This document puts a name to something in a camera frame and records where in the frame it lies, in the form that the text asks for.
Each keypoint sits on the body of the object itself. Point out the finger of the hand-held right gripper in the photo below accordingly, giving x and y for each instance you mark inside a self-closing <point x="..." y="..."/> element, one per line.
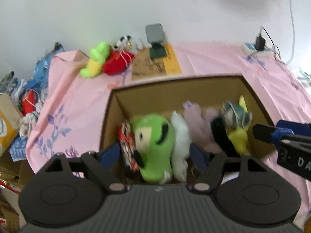
<point x="279" y="136"/>
<point x="301" y="128"/>

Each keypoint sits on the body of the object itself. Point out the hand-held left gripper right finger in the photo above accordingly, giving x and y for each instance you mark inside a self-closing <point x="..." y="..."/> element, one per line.
<point x="198" y="155"/>

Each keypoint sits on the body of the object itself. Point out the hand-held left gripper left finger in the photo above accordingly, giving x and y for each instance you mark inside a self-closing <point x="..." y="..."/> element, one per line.
<point x="110" y="155"/>

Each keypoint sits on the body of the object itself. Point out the teal and white plush toy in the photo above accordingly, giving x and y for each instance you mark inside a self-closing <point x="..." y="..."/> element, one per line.
<point x="181" y="145"/>

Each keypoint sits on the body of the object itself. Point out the pale pink plush toy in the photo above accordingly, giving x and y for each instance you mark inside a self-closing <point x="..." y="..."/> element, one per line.
<point x="196" y="126"/>

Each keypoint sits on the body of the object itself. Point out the yellow and black plush toy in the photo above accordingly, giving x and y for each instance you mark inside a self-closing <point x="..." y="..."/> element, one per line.
<point x="239" y="138"/>

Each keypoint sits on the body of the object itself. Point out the green round smiling plush toy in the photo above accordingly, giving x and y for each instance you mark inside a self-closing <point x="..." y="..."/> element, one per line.
<point x="155" y="150"/>

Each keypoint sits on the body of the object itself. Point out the teal plaid plush toy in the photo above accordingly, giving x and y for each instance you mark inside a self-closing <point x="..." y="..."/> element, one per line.
<point x="233" y="116"/>

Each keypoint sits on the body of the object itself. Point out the brown cardboard box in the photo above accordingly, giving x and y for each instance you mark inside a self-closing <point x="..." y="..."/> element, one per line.
<point x="170" y="94"/>

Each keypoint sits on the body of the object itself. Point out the white knitted soft toy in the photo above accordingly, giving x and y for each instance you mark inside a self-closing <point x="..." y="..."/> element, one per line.
<point x="28" y="123"/>

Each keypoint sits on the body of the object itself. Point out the pink floral bedsheet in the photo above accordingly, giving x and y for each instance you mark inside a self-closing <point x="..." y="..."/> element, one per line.
<point x="80" y="97"/>

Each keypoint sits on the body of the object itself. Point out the blue patterned cloth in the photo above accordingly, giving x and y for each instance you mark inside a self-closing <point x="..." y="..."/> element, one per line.
<point x="19" y="149"/>

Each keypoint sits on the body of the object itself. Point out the red plush toy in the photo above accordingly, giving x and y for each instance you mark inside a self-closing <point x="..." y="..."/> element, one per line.
<point x="115" y="64"/>

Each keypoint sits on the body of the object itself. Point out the white power strip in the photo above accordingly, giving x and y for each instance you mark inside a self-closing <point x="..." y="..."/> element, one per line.
<point x="247" y="47"/>

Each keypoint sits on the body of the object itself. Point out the black charger plug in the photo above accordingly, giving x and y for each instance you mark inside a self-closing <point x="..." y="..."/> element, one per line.
<point x="260" y="42"/>

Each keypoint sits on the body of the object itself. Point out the red cloth bag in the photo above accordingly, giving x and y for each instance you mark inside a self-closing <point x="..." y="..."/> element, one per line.
<point x="29" y="102"/>

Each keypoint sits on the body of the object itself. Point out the flat cardboard sheet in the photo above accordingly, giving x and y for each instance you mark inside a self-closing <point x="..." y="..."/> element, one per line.
<point x="148" y="65"/>

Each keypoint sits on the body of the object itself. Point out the plain cardboard box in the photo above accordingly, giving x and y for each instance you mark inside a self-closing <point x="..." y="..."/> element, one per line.
<point x="12" y="170"/>

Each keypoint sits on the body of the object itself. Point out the green frog plush toy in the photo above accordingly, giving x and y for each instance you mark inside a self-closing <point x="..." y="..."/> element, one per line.
<point x="97" y="55"/>

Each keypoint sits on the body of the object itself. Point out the cardboard box with orange print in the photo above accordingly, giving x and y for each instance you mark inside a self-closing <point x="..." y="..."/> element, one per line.
<point x="8" y="126"/>

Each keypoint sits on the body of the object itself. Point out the blue plastic bag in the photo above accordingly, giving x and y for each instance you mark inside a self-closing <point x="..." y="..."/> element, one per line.
<point x="41" y="70"/>

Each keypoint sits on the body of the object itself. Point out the dark green phone stand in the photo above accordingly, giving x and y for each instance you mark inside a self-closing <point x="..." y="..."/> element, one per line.
<point x="156" y="52"/>

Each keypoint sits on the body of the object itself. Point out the black and white panda plush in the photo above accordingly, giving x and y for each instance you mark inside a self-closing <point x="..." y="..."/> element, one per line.
<point x="125" y="41"/>

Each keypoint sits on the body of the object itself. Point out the cardboard box with red print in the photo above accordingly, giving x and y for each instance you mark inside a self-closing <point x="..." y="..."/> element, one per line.
<point x="8" y="213"/>

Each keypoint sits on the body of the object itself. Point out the grey patterned bag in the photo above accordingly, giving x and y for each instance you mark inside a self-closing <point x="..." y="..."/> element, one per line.
<point x="12" y="85"/>

